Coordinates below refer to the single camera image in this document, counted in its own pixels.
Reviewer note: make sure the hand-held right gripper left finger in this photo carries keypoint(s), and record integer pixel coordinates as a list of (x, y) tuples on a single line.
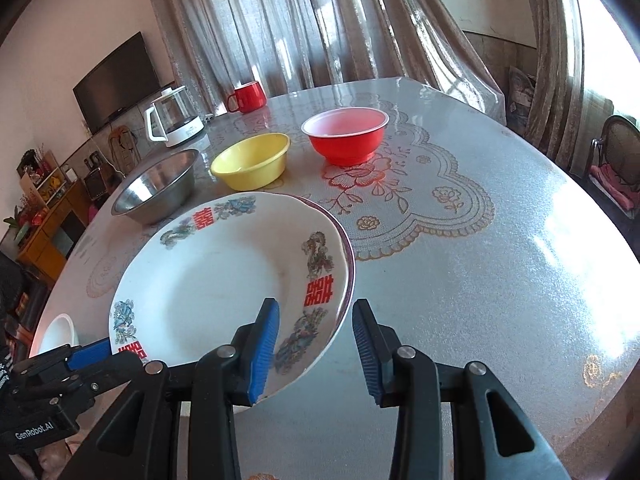
[(265, 350)]

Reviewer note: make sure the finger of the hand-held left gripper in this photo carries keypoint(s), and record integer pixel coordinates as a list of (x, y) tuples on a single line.
[(90, 355), (110, 370)]

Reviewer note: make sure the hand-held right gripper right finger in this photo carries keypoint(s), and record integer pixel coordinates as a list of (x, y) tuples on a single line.
[(367, 355)]

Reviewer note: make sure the small white floral plate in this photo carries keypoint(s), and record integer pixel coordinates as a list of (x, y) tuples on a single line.
[(55, 335)]

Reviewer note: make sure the purple rimmed white plate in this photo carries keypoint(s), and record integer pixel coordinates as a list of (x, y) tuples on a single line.
[(345, 232)]

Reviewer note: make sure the stainless steel bowl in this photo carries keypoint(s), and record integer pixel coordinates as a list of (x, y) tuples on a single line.
[(150, 195)]

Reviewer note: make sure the yellow plastic bowl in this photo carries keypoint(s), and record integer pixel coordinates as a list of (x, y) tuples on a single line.
[(250, 160)]

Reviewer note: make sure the red plastic bowl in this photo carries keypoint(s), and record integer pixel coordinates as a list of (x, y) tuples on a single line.
[(345, 147)]

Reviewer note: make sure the floral plastic tablecloth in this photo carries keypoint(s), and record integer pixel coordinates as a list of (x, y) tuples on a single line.
[(475, 285)]

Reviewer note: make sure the yellow wooden cabinet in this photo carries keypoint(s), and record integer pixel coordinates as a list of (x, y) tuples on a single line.
[(50, 230)]

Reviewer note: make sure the small black speaker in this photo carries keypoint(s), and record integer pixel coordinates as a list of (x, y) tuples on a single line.
[(95, 180)]

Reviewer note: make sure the white cluttered shelf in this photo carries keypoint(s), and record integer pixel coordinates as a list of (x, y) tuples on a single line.
[(45, 185)]

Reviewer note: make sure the light wooden chair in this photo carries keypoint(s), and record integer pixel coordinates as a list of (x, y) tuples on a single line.
[(120, 147)]

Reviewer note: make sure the white glass electric kettle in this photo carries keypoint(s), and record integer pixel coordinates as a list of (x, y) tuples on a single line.
[(175, 120)]

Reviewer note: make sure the red mug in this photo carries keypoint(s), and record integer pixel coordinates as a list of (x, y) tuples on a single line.
[(248, 97)]

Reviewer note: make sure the black flat television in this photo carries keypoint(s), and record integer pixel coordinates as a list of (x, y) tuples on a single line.
[(117, 85)]

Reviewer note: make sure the grey printed sack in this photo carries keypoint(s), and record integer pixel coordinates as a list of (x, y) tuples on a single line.
[(522, 92)]

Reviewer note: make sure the dark cane-back chair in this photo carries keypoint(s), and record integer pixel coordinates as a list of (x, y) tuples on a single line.
[(617, 160)]

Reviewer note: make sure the wide beige curtain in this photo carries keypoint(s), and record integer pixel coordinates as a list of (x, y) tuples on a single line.
[(300, 25)]

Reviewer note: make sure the narrow beige curtain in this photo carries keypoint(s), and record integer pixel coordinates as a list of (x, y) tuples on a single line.
[(555, 60)]

